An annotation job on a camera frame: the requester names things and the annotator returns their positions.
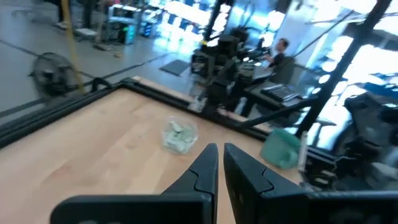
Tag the clear plastic cup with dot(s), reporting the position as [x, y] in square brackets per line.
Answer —
[178, 151]

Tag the black floor fan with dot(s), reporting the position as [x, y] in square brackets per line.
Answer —
[53, 74]

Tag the black bulky equipment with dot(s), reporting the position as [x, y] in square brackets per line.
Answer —
[373, 140]

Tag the teal enamel mug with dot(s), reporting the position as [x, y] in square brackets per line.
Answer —
[278, 149]

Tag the black keyboard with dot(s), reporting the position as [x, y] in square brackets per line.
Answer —
[280, 92]

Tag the black aluminium table frame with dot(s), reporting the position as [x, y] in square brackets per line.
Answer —
[62, 107]

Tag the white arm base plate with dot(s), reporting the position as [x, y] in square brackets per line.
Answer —
[198, 104]

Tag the green sweetener packet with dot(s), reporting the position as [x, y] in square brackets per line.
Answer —
[175, 127]
[171, 143]
[186, 138]

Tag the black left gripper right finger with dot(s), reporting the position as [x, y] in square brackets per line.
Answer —
[248, 186]

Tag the black metal beam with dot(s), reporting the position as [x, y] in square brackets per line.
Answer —
[342, 67]

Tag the black desk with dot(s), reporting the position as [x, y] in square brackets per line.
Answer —
[258, 97]

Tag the seated person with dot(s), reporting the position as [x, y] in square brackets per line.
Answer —
[278, 54]

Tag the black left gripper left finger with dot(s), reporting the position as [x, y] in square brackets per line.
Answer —
[199, 186]

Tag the white upright bracket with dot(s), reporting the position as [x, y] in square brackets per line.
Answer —
[303, 151]

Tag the grey equipment cart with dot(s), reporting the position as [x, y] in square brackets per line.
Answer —
[124, 28]

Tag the dark floor mat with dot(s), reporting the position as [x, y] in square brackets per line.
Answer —
[175, 67]

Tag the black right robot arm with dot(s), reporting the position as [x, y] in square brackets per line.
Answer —
[224, 77]

